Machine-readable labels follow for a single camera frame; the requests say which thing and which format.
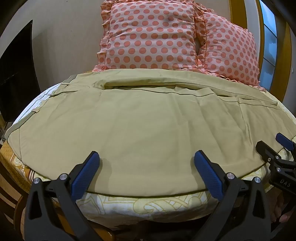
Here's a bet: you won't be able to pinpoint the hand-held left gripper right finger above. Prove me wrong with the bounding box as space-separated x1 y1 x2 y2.
193 150 272 241

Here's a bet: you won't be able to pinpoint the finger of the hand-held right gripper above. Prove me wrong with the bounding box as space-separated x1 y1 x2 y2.
255 140 284 163
275 133 296 151

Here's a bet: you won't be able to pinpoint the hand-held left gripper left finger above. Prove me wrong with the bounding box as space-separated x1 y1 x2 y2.
24 151 102 241

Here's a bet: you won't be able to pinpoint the khaki pants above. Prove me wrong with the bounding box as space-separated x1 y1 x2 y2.
5 68 296 198

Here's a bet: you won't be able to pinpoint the person's foot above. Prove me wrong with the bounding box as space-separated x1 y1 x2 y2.
270 193 292 223

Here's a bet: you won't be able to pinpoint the yellow patterned bedsheet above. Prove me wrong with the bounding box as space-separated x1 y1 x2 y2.
0 83 296 230

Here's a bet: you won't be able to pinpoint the yellow framed window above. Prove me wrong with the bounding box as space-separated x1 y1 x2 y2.
229 0 293 102

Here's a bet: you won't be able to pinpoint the small pink polka dot pillow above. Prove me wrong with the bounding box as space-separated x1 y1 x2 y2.
196 3 266 91

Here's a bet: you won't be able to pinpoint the black television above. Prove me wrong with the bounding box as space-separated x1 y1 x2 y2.
0 20 41 122

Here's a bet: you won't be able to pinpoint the large pink polka dot pillow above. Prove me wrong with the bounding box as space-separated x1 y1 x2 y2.
92 0 206 73

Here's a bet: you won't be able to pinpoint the wooden bed frame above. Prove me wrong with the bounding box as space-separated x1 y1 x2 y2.
0 160 116 241

